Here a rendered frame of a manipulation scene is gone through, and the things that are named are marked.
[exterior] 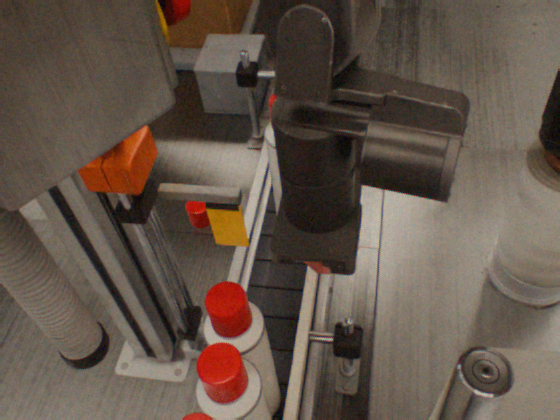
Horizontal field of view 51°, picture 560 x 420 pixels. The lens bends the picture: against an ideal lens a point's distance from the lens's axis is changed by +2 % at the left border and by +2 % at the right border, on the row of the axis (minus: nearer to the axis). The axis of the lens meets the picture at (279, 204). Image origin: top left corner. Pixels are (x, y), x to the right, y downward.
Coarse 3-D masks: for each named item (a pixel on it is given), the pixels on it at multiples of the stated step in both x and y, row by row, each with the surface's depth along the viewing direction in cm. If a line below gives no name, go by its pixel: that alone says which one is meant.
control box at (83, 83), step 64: (0, 0) 20; (64, 0) 22; (128, 0) 23; (0, 64) 21; (64, 64) 23; (128, 64) 25; (0, 128) 22; (64, 128) 24; (128, 128) 27; (0, 192) 24
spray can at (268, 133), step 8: (272, 96) 60; (272, 104) 59; (272, 128) 62; (264, 136) 63; (272, 136) 61; (272, 144) 61; (272, 152) 62; (272, 160) 64; (272, 168) 65; (272, 176) 66; (272, 184) 68; (280, 184) 66; (280, 192) 67; (280, 200) 68
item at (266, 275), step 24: (264, 216) 76; (264, 240) 73; (264, 264) 71; (288, 264) 71; (264, 288) 69; (288, 288) 68; (264, 312) 67; (288, 312) 66; (288, 336) 64; (288, 360) 63; (288, 384) 61
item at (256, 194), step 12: (264, 144) 73; (264, 156) 71; (264, 168) 70; (264, 180) 69; (252, 192) 68; (252, 204) 67; (252, 216) 65; (252, 228) 65; (240, 252) 62; (240, 264) 61; (240, 276) 61
